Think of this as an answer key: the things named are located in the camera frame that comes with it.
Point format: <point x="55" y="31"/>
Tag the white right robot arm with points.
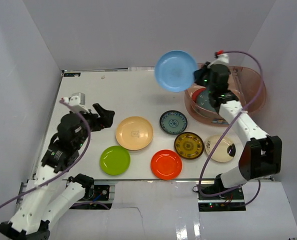
<point x="262" y="153"/>

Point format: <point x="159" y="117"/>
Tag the pink translucent plastic bin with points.
<point x="244" y="82"/>

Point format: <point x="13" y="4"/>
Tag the red plate with teal flower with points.
<point x="196" y="93"/>

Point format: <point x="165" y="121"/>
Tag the lime green plate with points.
<point x="115" y="160"/>

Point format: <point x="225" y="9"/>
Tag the black label sticker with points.
<point x="74" y="74"/>

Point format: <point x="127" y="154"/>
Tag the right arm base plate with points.
<point x="213" y="193"/>

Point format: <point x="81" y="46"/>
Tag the yellow brown patterned plate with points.
<point x="189" y="145"/>

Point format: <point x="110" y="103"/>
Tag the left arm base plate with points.
<point x="97" y="193"/>

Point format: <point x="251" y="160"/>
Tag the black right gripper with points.
<point x="198" y="74"/>

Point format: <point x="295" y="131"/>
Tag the orange plate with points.
<point x="166" y="164"/>

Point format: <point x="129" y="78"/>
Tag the cream plate with black mark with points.
<point x="225" y="151"/>

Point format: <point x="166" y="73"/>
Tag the white paper sheets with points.
<point x="141" y="68"/>

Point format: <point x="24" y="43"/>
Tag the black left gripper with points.
<point x="98" y="121"/>

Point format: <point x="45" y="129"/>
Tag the blue white patterned plate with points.
<point x="173" y="122"/>

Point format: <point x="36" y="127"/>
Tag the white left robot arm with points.
<point x="38" y="212"/>

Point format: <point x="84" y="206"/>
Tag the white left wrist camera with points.
<point x="77" y="102"/>

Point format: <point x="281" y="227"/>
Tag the beige bear plate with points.
<point x="134" y="133"/>

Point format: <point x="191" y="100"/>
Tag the dark teal blue plate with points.
<point x="202" y="100"/>

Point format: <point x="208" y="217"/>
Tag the light blue plate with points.
<point x="174" y="71"/>

